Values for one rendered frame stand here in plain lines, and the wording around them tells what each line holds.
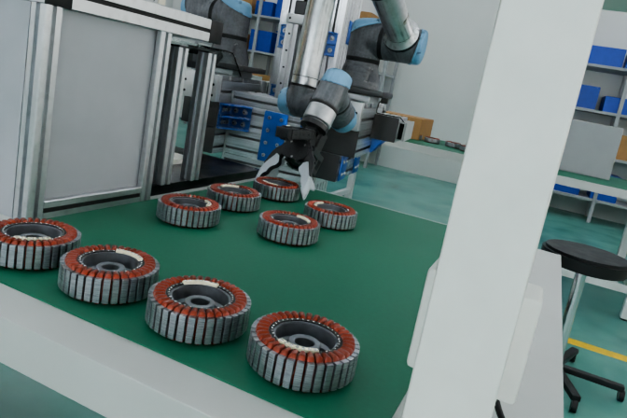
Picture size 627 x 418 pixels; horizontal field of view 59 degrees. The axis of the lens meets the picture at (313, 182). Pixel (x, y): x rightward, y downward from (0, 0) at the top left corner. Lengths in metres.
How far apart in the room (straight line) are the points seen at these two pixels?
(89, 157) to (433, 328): 0.73
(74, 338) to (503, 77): 0.46
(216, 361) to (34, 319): 0.19
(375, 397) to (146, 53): 0.73
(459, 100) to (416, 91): 0.60
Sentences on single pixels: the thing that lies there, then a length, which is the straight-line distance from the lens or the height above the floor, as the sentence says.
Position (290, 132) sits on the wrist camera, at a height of 0.91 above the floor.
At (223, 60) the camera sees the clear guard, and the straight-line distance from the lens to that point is 1.48.
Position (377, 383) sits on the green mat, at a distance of 0.60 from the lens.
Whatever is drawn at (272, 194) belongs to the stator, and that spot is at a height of 0.77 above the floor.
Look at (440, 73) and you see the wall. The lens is 7.90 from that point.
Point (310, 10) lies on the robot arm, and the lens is 1.56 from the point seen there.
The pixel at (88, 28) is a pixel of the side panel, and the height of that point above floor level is 1.05.
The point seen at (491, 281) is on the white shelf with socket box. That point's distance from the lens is 0.40.
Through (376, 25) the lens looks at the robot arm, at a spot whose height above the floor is 1.24.
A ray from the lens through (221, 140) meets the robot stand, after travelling 2.01.
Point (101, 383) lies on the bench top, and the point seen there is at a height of 0.73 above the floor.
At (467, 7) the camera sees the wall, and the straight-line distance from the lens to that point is 7.96.
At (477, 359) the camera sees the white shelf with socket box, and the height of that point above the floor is 0.87.
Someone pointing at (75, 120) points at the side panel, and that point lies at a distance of 0.97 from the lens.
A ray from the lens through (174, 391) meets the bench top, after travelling 0.54.
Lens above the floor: 1.04
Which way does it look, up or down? 10 degrees down
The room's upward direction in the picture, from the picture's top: 11 degrees clockwise
